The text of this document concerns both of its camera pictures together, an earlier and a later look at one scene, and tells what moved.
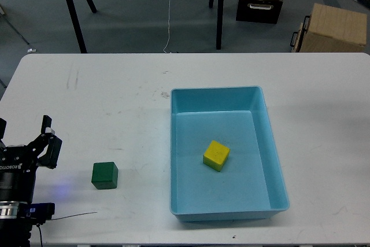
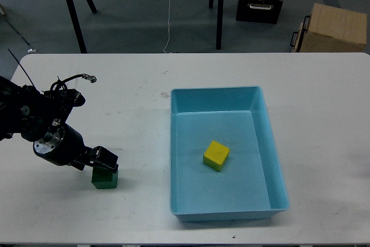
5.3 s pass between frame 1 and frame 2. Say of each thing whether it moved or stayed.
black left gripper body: moved
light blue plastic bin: stayed
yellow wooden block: stayed
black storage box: stayed
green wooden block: stayed
